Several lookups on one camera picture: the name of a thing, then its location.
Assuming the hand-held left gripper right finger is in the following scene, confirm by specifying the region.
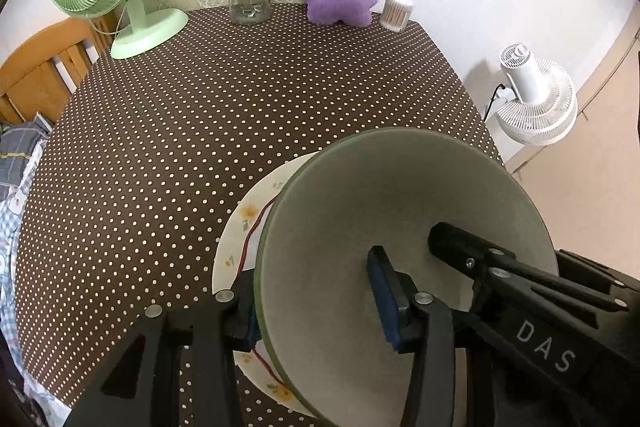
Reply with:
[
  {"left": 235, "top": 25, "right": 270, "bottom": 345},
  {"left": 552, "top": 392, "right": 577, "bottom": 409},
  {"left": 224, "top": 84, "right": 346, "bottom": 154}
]
[{"left": 367, "top": 246, "right": 471, "bottom": 427}]

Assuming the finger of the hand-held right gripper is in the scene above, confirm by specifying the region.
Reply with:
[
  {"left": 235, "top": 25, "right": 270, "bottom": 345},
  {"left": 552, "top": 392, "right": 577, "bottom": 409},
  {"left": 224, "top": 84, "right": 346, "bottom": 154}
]
[
  {"left": 429, "top": 222, "right": 631, "bottom": 329},
  {"left": 555, "top": 249, "right": 640, "bottom": 295}
]

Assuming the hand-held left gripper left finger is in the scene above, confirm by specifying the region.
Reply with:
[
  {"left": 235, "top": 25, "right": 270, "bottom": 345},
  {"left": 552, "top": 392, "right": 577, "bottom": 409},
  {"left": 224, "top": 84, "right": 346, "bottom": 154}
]
[{"left": 65, "top": 272, "right": 261, "bottom": 427}]

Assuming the large yellow flower plate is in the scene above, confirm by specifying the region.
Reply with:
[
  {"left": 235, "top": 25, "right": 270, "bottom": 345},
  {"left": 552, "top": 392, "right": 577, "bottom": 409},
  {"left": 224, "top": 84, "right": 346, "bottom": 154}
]
[{"left": 212, "top": 152, "right": 321, "bottom": 418}]

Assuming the grey-green ceramic bowl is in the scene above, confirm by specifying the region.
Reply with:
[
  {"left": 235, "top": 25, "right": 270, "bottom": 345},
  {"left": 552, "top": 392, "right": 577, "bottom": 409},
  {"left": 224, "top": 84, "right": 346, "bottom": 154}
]
[{"left": 253, "top": 127, "right": 558, "bottom": 418}]

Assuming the red flower plate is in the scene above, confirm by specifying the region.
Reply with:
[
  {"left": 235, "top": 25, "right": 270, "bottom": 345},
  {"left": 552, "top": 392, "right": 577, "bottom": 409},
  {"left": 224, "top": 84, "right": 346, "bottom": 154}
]
[{"left": 235, "top": 152, "right": 321, "bottom": 408}]

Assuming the white standing fan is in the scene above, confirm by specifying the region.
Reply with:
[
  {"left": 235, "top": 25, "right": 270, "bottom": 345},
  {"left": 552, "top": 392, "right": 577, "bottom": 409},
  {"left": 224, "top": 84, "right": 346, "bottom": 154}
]
[{"left": 482, "top": 43, "right": 578, "bottom": 146}]

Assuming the brown polka dot tablecloth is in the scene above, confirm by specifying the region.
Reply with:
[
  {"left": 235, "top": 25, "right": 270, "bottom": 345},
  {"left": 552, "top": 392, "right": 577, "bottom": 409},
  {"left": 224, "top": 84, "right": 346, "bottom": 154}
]
[{"left": 12, "top": 2, "right": 506, "bottom": 427}]

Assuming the blue checked printed cloth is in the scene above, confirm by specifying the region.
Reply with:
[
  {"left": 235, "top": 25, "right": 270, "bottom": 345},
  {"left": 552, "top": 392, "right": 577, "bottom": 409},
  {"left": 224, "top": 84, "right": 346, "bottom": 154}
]
[{"left": 0, "top": 177, "right": 38, "bottom": 358}]

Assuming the cotton swab container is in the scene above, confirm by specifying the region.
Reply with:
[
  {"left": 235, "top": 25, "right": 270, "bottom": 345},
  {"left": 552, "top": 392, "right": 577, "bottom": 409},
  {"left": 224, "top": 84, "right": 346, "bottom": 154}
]
[{"left": 380, "top": 0, "right": 415, "bottom": 32}]

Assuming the grey plaid cloth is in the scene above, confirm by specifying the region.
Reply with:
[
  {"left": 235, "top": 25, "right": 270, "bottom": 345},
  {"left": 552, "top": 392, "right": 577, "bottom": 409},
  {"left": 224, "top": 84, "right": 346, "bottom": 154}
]
[{"left": 0, "top": 112, "right": 51, "bottom": 202}]

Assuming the wooden chair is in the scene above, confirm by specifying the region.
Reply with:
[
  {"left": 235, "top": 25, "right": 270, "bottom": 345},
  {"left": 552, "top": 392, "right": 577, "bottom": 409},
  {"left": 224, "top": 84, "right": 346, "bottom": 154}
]
[{"left": 0, "top": 14, "right": 118, "bottom": 125}]

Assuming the black fan cable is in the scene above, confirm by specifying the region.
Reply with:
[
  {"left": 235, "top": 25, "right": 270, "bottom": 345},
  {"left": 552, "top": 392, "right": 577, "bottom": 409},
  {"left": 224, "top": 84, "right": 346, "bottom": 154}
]
[{"left": 482, "top": 82, "right": 507, "bottom": 122}]

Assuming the white desk fan cord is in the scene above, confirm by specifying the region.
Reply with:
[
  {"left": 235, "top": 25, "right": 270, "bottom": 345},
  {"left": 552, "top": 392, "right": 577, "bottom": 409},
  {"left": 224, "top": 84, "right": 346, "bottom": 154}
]
[{"left": 90, "top": 7, "right": 132, "bottom": 40}]

